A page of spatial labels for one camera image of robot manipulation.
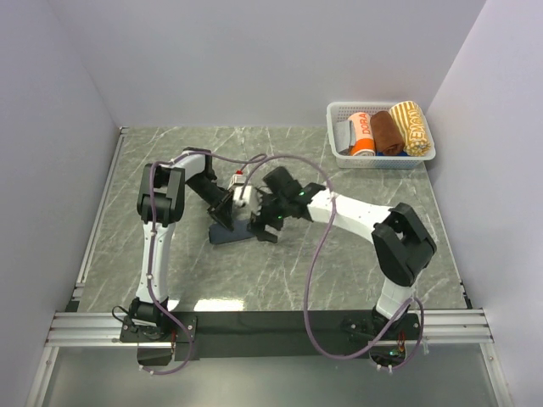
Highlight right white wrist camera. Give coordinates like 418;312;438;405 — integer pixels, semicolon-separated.
232;186;261;213

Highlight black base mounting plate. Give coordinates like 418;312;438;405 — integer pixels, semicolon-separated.
120;309;423;365

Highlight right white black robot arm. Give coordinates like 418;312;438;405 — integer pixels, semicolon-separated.
234;166;437;338

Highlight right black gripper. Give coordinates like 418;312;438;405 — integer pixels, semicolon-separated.
248;187;291;243

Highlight yellow striped rolled towel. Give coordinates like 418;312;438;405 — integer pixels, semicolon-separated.
389;101;432;157

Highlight orange white rolled towel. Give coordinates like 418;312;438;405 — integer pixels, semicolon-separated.
348;112;376;156

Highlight brown rolled towel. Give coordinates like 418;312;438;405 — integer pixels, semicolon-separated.
370;111;405;156

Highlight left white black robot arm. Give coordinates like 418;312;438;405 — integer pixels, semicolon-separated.
129;148;234;341

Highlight grey folded towel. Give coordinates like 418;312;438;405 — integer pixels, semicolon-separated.
333;120;356;155

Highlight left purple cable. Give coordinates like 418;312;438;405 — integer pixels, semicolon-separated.
148;152;268;376

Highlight blue towel in basket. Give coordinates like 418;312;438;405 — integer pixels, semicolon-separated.
376;151;410;159

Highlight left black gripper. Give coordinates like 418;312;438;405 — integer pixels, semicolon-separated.
187;173;236;233

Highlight white plastic basket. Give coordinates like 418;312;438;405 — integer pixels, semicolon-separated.
326;101;436;170

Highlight dark blue towel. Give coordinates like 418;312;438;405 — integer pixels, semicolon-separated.
209;220;255;245

